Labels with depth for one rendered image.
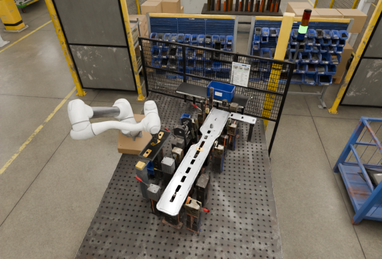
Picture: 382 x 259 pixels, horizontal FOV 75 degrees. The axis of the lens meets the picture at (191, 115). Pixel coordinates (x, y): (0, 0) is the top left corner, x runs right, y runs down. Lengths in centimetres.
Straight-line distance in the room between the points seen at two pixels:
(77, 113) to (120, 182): 89
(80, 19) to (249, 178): 349
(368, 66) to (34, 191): 507
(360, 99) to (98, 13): 449
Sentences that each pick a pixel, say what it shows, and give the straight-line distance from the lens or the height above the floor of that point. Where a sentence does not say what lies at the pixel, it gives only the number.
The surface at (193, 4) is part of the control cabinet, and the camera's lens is 894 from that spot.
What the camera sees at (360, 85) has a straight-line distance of 491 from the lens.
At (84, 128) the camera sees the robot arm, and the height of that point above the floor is 148.
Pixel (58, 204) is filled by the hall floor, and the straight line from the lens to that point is 366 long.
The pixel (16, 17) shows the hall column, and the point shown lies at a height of 38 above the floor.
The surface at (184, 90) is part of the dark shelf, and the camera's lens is 316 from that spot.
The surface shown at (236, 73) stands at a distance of 300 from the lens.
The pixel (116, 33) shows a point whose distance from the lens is 439.
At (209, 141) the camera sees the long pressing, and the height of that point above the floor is 100.
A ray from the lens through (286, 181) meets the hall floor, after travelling 364.
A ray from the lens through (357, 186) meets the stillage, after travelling 376.
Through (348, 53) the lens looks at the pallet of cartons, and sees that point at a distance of 570.
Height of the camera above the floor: 278
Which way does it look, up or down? 39 degrees down
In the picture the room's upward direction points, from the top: 1 degrees counter-clockwise
